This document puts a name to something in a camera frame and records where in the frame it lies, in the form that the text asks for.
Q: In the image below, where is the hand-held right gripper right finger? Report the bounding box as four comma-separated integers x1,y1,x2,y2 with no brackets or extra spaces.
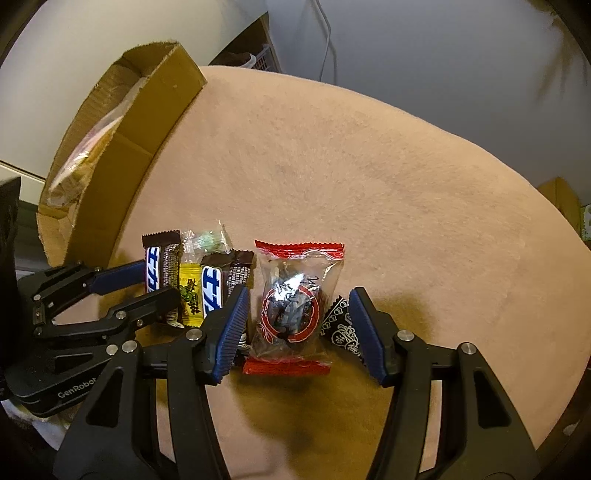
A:
348,287,541,480

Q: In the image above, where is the plastic basket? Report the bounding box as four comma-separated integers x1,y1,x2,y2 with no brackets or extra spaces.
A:
210,11,283,73

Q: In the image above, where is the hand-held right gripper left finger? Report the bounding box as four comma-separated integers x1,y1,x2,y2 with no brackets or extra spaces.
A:
53,284,252,480

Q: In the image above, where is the red-edged clear snack packet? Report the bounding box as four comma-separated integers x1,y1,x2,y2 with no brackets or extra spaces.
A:
242,239,346,377

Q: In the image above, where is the brown chocolate bar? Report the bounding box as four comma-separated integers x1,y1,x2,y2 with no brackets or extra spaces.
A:
201,249,256,324
141,229,182,324

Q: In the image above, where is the sliced bread packet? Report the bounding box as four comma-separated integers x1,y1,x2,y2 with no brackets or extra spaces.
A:
48,83,139,206

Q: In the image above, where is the cardboard box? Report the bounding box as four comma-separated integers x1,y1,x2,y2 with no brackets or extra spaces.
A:
37,41,208,266

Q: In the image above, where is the yellow snack packet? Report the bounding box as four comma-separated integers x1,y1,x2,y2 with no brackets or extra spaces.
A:
179,228,206,328

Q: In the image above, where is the green candy packet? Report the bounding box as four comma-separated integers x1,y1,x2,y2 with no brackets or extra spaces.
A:
194,220,234,257

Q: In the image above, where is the thick white cable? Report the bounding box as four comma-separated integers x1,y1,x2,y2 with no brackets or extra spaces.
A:
305,0,333,81

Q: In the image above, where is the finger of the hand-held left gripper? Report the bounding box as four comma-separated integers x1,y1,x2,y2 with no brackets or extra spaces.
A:
30,259,147,320
36,288,181,343

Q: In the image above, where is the black patterned snack packet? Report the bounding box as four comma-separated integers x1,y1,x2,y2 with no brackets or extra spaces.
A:
321,295,370,356

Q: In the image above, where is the white cabinet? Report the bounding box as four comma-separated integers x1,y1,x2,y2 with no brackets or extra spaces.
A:
0,0,269,185

